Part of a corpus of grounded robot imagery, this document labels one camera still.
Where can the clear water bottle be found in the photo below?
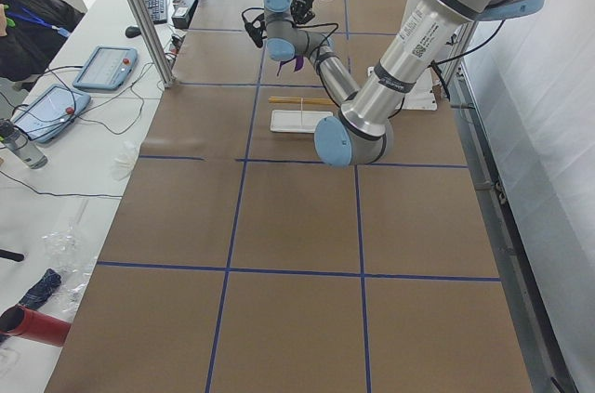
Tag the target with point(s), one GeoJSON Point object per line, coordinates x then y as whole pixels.
{"type": "Point", "coordinates": [19, 144]}

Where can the blue teach pendant far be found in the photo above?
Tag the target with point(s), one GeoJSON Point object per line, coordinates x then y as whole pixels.
{"type": "Point", "coordinates": [107, 68]}

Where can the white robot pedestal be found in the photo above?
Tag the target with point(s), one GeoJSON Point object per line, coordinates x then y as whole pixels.
{"type": "Point", "coordinates": [421, 97]}

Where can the clear plastic wrap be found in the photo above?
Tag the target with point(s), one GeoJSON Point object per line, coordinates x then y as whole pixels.
{"type": "Point", "coordinates": [69, 256]}

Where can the aluminium frame post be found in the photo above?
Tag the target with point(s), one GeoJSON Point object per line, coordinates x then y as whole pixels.
{"type": "Point", "coordinates": [152, 41]}

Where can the blue teach pendant near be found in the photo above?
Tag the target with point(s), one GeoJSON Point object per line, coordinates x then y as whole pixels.
{"type": "Point", "coordinates": [48, 115]}

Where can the black keyboard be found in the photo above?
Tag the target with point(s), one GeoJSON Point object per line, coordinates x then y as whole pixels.
{"type": "Point", "coordinates": [157, 10]}

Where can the black power box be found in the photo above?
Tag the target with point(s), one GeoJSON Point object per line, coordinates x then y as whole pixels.
{"type": "Point", "coordinates": [183, 13]}

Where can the black computer mouse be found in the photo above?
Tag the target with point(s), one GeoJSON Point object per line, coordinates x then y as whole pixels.
{"type": "Point", "coordinates": [132, 31]}

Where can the red cylinder tube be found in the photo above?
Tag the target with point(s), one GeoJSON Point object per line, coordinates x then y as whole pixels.
{"type": "Point", "coordinates": [19, 321]}

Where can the wooden rack rod one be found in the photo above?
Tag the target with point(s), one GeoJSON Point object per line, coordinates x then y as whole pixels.
{"type": "Point", "coordinates": [293, 98]}

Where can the wooden rack rod two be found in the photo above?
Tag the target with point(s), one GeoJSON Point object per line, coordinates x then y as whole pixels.
{"type": "Point", "coordinates": [297, 102]}

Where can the white rack base tray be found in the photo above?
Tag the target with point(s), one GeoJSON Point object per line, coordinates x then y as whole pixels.
{"type": "Point", "coordinates": [287, 121]}

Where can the black jacket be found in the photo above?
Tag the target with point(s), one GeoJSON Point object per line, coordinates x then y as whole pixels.
{"type": "Point", "coordinates": [32, 34]}

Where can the folded dark blue umbrella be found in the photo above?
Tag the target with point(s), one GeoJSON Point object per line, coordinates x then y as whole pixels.
{"type": "Point", "coordinates": [38, 294]}

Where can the blue teach pendant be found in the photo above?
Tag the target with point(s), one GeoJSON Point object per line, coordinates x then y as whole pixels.
{"type": "Point", "coordinates": [48, 115]}
{"type": "Point", "coordinates": [107, 68]}

